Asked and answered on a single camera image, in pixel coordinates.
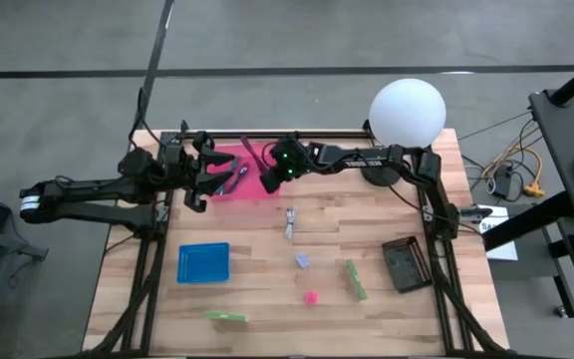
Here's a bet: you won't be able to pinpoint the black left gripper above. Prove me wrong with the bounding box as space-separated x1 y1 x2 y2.
159 130 236 213

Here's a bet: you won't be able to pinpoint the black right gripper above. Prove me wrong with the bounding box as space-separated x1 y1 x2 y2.
259 135 314 195

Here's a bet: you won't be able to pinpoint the white cable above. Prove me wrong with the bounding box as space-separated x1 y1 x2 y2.
283 206 299 240

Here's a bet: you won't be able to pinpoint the green bar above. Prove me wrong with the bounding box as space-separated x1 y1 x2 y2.
203 310 248 323

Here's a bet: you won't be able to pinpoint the pink translucent plastic bin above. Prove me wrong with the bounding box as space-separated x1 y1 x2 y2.
205 141 282 201

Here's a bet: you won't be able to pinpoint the black round lamp base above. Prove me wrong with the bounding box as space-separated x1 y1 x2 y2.
360 162 406 188

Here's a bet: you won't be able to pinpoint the white globe lamp shade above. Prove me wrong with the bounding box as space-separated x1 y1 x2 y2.
368 78 447 154

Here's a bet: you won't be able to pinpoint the black plastic mesh basket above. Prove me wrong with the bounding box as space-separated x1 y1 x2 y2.
381 235 435 294

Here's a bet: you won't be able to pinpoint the black power adapter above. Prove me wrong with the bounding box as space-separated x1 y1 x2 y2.
493 164 516 199

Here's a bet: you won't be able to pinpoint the black side stand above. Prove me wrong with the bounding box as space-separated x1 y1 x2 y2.
0 233 49 359

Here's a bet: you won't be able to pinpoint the white paper sheet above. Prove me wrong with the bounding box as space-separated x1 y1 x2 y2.
475 203 520 262

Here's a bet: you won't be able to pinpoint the black desk support bar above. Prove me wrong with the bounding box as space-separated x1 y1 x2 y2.
480 190 574 252

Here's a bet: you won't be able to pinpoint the black side desk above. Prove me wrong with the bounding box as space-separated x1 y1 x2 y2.
528 88 574 220

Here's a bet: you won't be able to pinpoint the black aluminium rig frame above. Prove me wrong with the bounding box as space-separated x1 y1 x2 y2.
87 119 507 358

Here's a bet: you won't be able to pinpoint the yellow cable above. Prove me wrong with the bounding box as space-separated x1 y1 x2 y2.
480 143 546 198

